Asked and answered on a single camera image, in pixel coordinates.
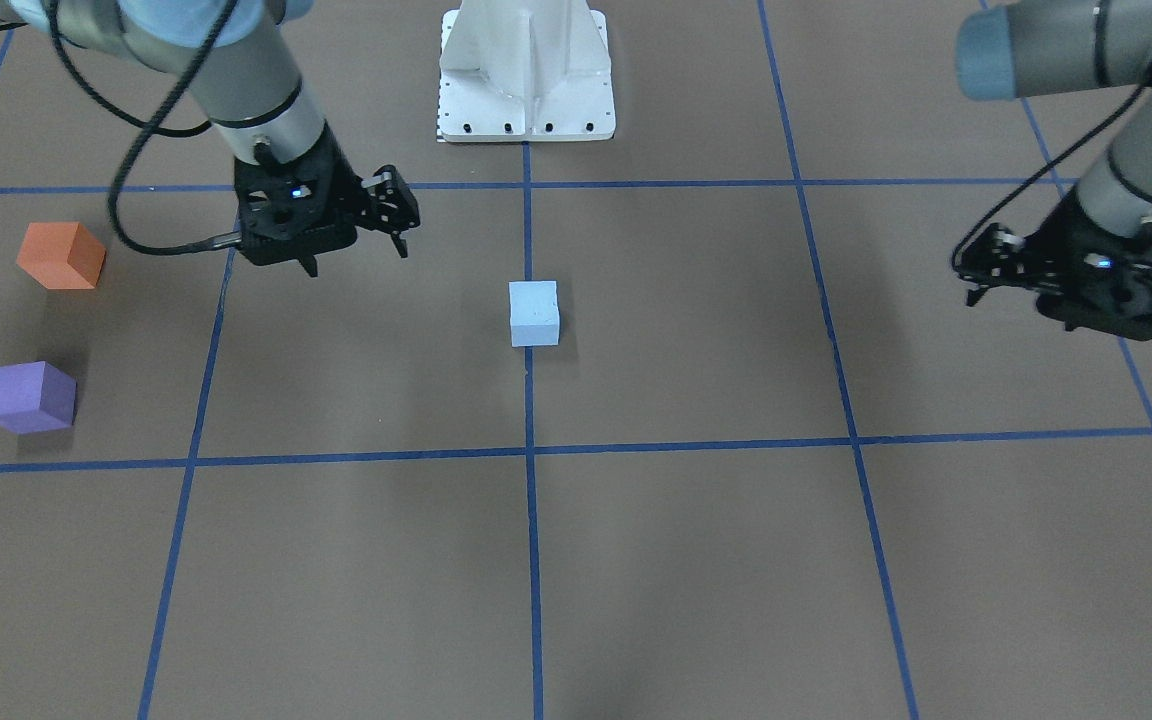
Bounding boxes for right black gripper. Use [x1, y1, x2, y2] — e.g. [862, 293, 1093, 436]
[233, 126, 420, 278]

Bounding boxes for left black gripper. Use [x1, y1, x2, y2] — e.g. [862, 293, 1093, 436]
[957, 194, 1152, 342]

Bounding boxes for light blue foam block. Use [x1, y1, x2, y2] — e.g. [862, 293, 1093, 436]
[508, 281, 561, 348]

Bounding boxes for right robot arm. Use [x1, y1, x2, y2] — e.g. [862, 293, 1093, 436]
[0, 1, 420, 276]

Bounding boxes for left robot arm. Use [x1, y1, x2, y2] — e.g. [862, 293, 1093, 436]
[950, 1, 1152, 342]

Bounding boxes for orange foam block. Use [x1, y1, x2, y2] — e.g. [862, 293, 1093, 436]
[15, 222, 108, 291]

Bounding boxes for purple foam block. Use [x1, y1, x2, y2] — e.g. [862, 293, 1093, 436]
[0, 361, 77, 435]

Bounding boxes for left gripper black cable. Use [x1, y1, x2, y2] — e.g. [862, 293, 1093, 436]
[950, 0, 1152, 276]

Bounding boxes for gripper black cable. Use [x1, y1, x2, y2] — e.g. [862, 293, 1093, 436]
[950, 0, 1152, 276]
[46, 0, 243, 257]

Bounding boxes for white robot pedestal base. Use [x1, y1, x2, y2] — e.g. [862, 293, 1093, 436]
[435, 1, 617, 143]

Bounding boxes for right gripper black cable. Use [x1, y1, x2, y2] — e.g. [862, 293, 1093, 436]
[46, 0, 243, 257]

